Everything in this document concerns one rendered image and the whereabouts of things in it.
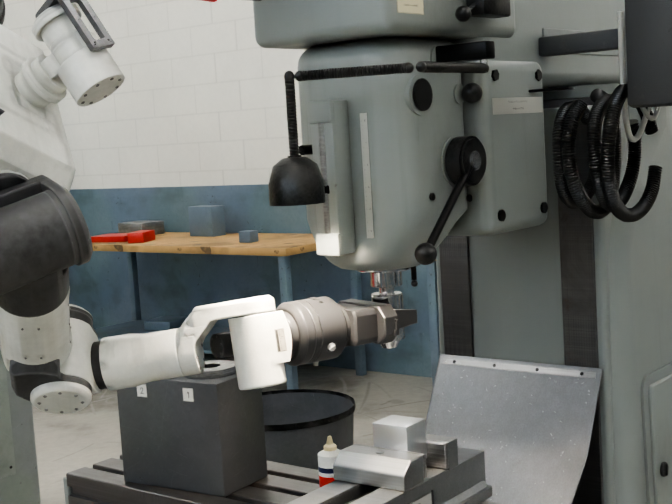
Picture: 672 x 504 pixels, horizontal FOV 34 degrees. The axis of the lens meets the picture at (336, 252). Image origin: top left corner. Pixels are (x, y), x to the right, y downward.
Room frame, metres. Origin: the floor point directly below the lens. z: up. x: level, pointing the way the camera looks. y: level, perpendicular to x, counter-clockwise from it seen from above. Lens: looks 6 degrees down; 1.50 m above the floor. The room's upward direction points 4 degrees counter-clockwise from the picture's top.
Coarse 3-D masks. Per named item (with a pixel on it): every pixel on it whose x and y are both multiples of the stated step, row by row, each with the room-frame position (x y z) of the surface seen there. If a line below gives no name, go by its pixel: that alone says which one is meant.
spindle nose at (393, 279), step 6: (372, 276) 1.60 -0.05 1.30; (378, 276) 1.59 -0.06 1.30; (384, 276) 1.59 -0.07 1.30; (390, 276) 1.59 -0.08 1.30; (396, 276) 1.59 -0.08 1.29; (372, 282) 1.60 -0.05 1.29; (378, 282) 1.59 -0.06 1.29; (384, 282) 1.59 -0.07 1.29; (390, 282) 1.59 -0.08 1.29; (396, 282) 1.59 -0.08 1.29; (402, 282) 1.61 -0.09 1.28
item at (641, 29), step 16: (640, 0) 1.56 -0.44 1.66; (656, 0) 1.55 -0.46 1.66; (640, 16) 1.57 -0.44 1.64; (656, 16) 1.55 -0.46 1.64; (640, 32) 1.57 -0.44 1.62; (656, 32) 1.55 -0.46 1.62; (640, 48) 1.57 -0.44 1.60; (656, 48) 1.55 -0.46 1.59; (640, 64) 1.57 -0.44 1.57; (656, 64) 1.55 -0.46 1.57; (640, 80) 1.57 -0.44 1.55; (656, 80) 1.55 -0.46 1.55; (640, 96) 1.57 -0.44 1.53; (656, 96) 1.55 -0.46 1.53
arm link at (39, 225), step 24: (0, 216) 1.21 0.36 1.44; (24, 216) 1.21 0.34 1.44; (48, 216) 1.22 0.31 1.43; (0, 240) 1.19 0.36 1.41; (24, 240) 1.20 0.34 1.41; (48, 240) 1.21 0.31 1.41; (0, 264) 1.19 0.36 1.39; (24, 264) 1.20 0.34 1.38; (48, 264) 1.22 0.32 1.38; (72, 264) 1.25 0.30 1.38; (0, 288) 1.20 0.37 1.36; (24, 288) 1.24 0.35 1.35; (48, 288) 1.25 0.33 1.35; (24, 312) 1.28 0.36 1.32; (48, 312) 1.29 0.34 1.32
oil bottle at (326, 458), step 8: (328, 440) 1.67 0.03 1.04; (328, 448) 1.66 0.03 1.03; (336, 448) 1.67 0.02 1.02; (320, 456) 1.66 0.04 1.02; (328, 456) 1.65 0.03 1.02; (336, 456) 1.65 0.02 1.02; (320, 464) 1.66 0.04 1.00; (328, 464) 1.65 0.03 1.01; (320, 472) 1.66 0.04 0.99; (328, 472) 1.65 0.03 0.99; (320, 480) 1.66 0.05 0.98; (328, 480) 1.65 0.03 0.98
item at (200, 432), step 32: (160, 384) 1.80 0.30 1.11; (192, 384) 1.76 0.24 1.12; (224, 384) 1.75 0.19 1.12; (128, 416) 1.84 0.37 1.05; (160, 416) 1.80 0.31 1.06; (192, 416) 1.76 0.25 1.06; (224, 416) 1.75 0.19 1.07; (256, 416) 1.82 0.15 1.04; (128, 448) 1.84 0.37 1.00; (160, 448) 1.80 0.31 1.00; (192, 448) 1.77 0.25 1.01; (224, 448) 1.74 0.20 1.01; (256, 448) 1.81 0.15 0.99; (128, 480) 1.85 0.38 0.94; (160, 480) 1.81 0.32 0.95; (192, 480) 1.77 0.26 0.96; (224, 480) 1.74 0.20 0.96; (256, 480) 1.81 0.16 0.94
